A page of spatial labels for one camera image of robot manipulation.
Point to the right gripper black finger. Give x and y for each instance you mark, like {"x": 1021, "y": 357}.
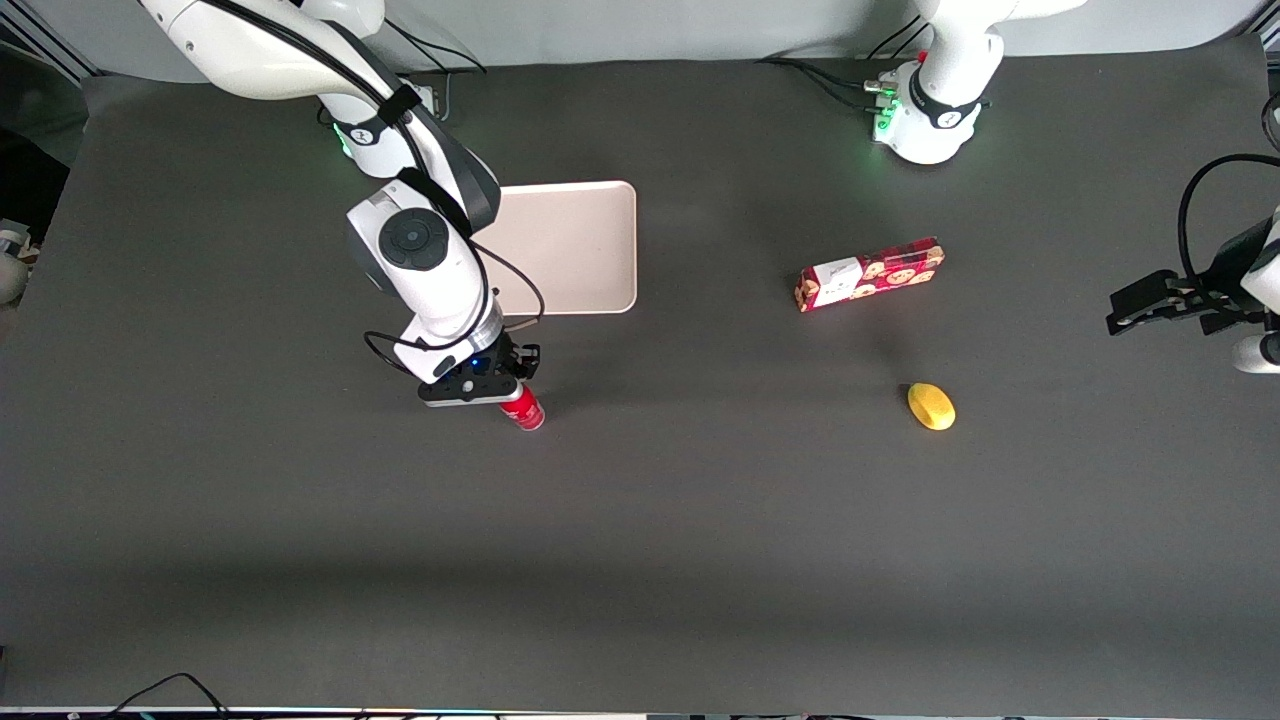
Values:
{"x": 525, "y": 362}

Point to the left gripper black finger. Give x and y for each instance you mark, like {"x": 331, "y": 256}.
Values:
{"x": 1235, "y": 321}
{"x": 1150, "y": 293}

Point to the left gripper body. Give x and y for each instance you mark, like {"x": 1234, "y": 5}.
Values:
{"x": 1222, "y": 281}

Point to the red coke bottle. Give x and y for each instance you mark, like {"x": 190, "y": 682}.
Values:
{"x": 525, "y": 410}

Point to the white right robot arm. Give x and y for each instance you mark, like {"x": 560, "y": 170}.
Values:
{"x": 430, "y": 280}

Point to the beige plastic tray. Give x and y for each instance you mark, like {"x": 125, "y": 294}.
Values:
{"x": 580, "y": 250}

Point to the dark grey table mat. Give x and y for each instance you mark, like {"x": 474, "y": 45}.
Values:
{"x": 640, "y": 550}

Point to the yellow lemon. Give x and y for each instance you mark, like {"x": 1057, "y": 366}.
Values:
{"x": 932, "y": 407}

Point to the red cookie box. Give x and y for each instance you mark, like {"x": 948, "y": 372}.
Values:
{"x": 880, "y": 272}

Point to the grey round object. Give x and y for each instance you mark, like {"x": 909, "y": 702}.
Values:
{"x": 10, "y": 275}

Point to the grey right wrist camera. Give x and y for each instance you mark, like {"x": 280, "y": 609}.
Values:
{"x": 465, "y": 390}

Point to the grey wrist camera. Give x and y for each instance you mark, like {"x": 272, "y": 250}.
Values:
{"x": 465, "y": 390}
{"x": 1258, "y": 355}

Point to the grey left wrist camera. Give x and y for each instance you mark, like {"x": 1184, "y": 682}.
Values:
{"x": 1258, "y": 355}

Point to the aluminium frame profile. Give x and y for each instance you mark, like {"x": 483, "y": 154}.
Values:
{"x": 50, "y": 45}

